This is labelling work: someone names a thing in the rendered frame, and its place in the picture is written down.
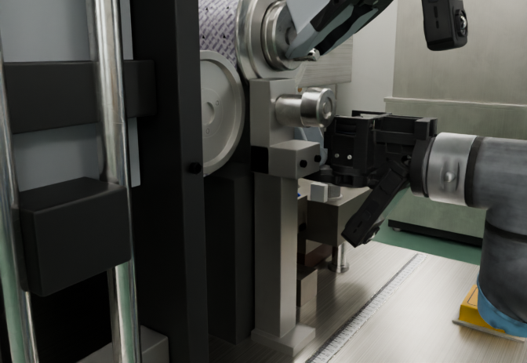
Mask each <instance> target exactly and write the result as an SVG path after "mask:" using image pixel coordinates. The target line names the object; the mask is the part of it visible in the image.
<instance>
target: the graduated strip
mask: <svg viewBox="0 0 527 363"><path fill-rule="evenodd" d="M427 257H428V256H425V255H421V254H418V253H415V254H414V255H413V256H412V257H411V258H410V259H409V260H408V261H407V262H406V263H405V264H404V265H403V266H402V267H401V268H400V269H399V270H398V271H397V272H396V273H394V274H393V275H392V276H391V277H390V278H389V279H388V280H387V281H386V282H385V283H384V284H383V285H382V286H381V287H380V288H379V289H378V290H377V291H376V292H375V293H374V294H373V295H372V296H371V297H370V298H369V299H368V300H367V301H366V302H365V303H364V304H363V305H362V306H361V307H360V308H359V309H358V310H357V311H356V312H355V313H354V314H352V315H351V316H350V317H349V318H348V319H347V320H346V321H345V322H344V323H343V324H342V325H341V326H340V327H339V328H338V329H337V330H336V331H335V332H334V333H333V334H332V335H331V336H330V337H329V338H328V339H327V340H326V341H325V342H324V343H323V344H322V345H321V346H320V347H319V348H318V349H317V350H316V351H315V352H314V353H313V354H312V355H311V356H310V357H309V358H308V359H307V360H306V361H305V362H304V363H329V362H330V361H331V360H332V359H333V357H334V356H335V355H336V354H337V353H338V352H339V351H340V350H341V349H342V348H343V347H344V346H345V344H346V343H347V342H348V341H349V340H350V339H351V338H352V337H353V336H354V335H355V334H356V333H357V331H358V330H359V329H360V328H361V327H362V326H363V325H364V324H365V323H366V322H367V321H368V320H369V319H370V318H371V317H372V316H373V315H374V314H375V313H376V312H377V311H378V310H379V309H380V308H381V307H382V305H383V304H384V303H385V302H386V301H387V300H388V299H389V298H390V297H391V296H392V295H393V294H394V292H395V291H396V290H397V289H398V288H399V287H400V286H401V285H402V284H403V283H404V282H405V281H406V279H407V278H408V277H409V276H410V275H411V274H412V273H413V272H414V271H415V270H416V269H417V268H418V267H419V265H420V264H421V263H422V262H423V261H424V260H425V259H426V258H427Z"/></svg>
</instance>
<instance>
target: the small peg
mask: <svg viewBox="0 0 527 363"><path fill-rule="evenodd" d="M319 56H320V54H319V51H318V49H312V50H311V51H310V52H309V53H308V54H307V55H306V56H302V57H297V58H293V59H294V60H295V61H313V62H316V61H318V59H319Z"/></svg>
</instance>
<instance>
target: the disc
mask: <svg viewBox="0 0 527 363"><path fill-rule="evenodd" d="M253 1H254V0H238V5H237V9H236V14H235V19H234V48H235V53H236V58H237V61H238V66H239V69H240V72H241V74H242V77H243V78H244V80H245V83H246V85H247V86H248V87H249V81H250V80H252V79H259V77H258V76H257V74H256V72H255V71H254V69H253V66H252V63H251V60H250V57H249V51H248V44H247V25H248V18H249V12H250V9H251V6H252V3H253ZM306 66H307V61H303V63H302V65H301V67H300V70H299V72H298V74H297V75H296V77H295V89H296V87H297V86H298V85H299V83H300V80H301V78H302V77H303V73H304V71H305V68H306Z"/></svg>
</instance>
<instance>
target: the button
mask: <svg viewBox="0 0 527 363"><path fill-rule="evenodd" d="M459 319H460V320H461V321H466V322H469V323H472V324H475V325H480V326H482V327H485V328H488V329H493V330H496V331H498V332H503V333H505V331H504V330H502V329H495V328H493V327H492V326H490V325H489V324H487V323H486V322H485V321H484V320H483V319H482V317H481V315H480V314H479V312H478V287H477V285H473V286H472V287H471V289H470V291H469V293H468V294H467V295H466V297H465V298H464V300H463V302H462V303H461V304H460V316H459Z"/></svg>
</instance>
